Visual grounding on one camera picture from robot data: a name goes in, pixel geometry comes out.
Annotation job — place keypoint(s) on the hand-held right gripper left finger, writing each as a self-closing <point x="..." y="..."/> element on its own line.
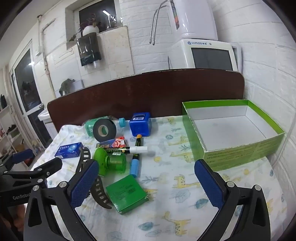
<point x="85" y="183"/>

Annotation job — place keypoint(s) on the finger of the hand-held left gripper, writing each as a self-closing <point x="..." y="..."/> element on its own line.
<point x="46" y="168"/>
<point x="22" y="156"/>

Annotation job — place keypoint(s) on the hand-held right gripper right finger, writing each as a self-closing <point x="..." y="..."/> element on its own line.
<point x="208" y="185"/>

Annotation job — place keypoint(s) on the blue medicine box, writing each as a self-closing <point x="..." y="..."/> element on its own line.
<point x="69" y="149"/>

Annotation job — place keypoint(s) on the green plastic canister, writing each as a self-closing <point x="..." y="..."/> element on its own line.
<point x="115" y="165"/>

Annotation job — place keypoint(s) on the green cardboard box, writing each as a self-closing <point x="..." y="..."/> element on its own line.
<point x="231" y="155"/>

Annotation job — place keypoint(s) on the small green box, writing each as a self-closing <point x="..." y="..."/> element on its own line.
<point x="127" y="192"/>

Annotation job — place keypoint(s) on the black marker with blue cap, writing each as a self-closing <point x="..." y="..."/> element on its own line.
<point x="134" y="169"/>

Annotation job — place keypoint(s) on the playing card box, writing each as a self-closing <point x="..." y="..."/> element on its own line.
<point x="118" y="141"/>

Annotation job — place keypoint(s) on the black marker with white cap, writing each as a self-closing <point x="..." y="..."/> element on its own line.
<point x="138" y="150"/>

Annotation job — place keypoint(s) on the blue plastic cube container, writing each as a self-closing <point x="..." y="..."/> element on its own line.
<point x="140" y="126"/>

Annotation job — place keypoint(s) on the white storage shelf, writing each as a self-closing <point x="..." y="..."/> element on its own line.
<point x="9" y="129"/>

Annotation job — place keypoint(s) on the giraffe printed blanket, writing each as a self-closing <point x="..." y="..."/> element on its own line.
<point x="173" y="208"/>

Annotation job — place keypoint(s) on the white washbasin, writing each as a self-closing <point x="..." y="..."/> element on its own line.
<point x="44" y="115"/>

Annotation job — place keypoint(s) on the green bottle with blue cap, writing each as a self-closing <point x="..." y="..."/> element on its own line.
<point x="89" y="127"/>

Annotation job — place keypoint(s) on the black tape roll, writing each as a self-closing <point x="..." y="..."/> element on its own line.
<point x="109" y="125"/>

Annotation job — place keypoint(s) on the glass door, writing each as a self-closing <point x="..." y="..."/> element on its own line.
<point x="25" y="92"/>

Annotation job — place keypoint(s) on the toy dinosaur figure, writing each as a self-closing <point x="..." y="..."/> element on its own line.
<point x="66" y="85"/>

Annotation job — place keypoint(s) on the brown wooden headboard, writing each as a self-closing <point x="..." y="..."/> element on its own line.
<point x="138" y="92"/>

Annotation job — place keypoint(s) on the dark cup dispenser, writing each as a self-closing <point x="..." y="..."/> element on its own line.
<point x="89" y="48"/>

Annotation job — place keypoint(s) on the white Yimao monitor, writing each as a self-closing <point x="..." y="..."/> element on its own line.
<point x="208" y="44"/>

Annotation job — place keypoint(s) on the white vase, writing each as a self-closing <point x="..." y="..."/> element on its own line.
<point x="90" y="30"/>

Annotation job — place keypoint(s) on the dark leafy plant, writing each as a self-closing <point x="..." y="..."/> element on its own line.
<point x="89" y="22"/>

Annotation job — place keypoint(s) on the window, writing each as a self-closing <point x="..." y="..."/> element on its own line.
<point x="104" y="16"/>

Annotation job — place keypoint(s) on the white water dispenser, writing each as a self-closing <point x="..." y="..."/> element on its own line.
<point x="196" y="18"/>

